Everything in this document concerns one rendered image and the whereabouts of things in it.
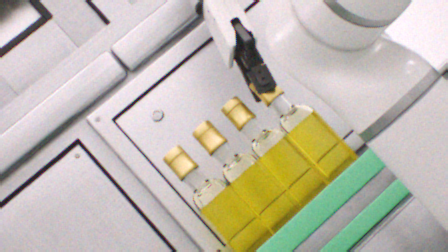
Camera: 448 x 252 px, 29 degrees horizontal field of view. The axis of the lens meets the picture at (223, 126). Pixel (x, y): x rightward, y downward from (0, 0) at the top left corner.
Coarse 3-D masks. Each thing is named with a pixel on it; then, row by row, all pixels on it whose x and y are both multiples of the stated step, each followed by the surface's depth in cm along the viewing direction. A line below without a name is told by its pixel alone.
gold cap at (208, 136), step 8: (208, 120) 130; (200, 128) 129; (208, 128) 129; (216, 128) 130; (200, 136) 129; (208, 136) 129; (216, 136) 129; (200, 144) 130; (208, 144) 129; (216, 144) 128; (208, 152) 130
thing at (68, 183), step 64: (0, 0) 152; (64, 0) 153; (128, 0) 153; (0, 64) 149; (64, 64) 148; (128, 64) 146; (0, 128) 144; (64, 128) 145; (0, 192) 142; (64, 192) 143; (128, 192) 143
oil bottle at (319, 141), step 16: (288, 112) 130; (304, 112) 130; (288, 128) 129; (304, 128) 129; (320, 128) 129; (304, 144) 128; (320, 144) 128; (336, 144) 128; (320, 160) 128; (336, 160) 128; (352, 160) 128; (336, 176) 127
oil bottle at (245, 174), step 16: (240, 160) 127; (256, 160) 127; (224, 176) 128; (240, 176) 126; (256, 176) 126; (272, 176) 127; (240, 192) 126; (256, 192) 126; (272, 192) 126; (256, 208) 125; (272, 208) 125; (288, 208) 126; (272, 224) 125
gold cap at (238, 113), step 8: (232, 104) 130; (240, 104) 131; (224, 112) 131; (232, 112) 130; (240, 112) 130; (248, 112) 131; (232, 120) 131; (240, 120) 130; (248, 120) 130; (240, 128) 130
